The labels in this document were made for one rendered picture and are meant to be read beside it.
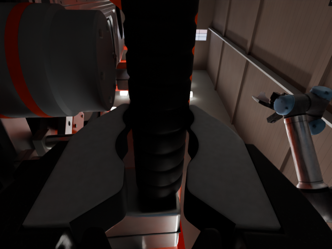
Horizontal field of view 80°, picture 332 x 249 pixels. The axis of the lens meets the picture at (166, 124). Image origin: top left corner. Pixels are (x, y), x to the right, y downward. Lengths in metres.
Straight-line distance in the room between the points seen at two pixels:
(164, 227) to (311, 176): 0.77
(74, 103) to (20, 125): 0.15
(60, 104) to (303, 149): 0.80
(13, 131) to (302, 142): 0.85
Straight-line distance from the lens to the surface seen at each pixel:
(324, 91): 0.98
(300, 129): 0.89
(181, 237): 2.99
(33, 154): 0.38
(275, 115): 1.14
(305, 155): 0.89
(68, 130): 0.55
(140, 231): 0.17
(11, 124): 0.37
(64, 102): 0.26
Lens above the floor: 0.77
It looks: 33 degrees up
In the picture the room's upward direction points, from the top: 179 degrees counter-clockwise
